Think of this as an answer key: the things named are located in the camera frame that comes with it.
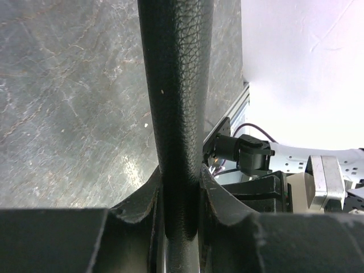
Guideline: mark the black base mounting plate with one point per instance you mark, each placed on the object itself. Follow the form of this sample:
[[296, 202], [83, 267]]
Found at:
[[222, 128]]

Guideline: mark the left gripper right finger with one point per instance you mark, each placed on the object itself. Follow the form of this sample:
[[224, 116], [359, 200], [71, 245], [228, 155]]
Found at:
[[234, 238]]

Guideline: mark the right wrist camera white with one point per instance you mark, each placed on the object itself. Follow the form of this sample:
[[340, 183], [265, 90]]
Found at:
[[320, 188]]

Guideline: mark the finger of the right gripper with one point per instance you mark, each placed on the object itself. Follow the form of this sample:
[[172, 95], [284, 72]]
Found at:
[[267, 194]]

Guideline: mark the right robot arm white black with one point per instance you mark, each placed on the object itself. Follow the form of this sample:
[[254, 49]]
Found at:
[[255, 158]]

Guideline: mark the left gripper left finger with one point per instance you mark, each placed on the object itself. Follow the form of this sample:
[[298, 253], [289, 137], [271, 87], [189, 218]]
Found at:
[[124, 238]]

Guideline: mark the black zipper tool case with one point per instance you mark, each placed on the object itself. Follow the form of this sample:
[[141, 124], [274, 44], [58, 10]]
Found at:
[[176, 40]]

